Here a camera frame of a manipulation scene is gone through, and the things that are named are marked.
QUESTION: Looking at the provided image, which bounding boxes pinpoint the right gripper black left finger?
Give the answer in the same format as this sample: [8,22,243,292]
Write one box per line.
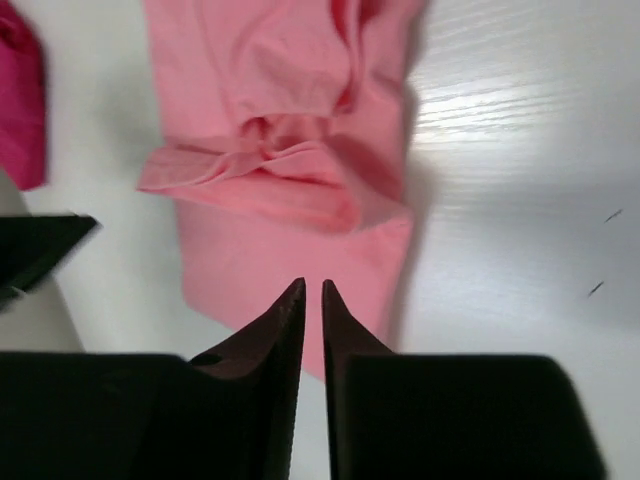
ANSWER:
[1,279,306,479]

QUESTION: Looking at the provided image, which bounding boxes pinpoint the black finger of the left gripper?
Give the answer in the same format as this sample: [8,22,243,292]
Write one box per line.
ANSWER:
[1,214,100,300]

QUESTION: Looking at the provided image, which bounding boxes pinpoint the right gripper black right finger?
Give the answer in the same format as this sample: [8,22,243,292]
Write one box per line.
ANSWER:
[322,281,607,479]

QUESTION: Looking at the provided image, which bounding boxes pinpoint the magenta t shirt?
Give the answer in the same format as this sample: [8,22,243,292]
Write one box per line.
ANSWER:
[1,1,47,191]

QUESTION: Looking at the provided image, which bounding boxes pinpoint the light pink t shirt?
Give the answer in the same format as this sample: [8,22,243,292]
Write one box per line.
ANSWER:
[138,1,424,377]

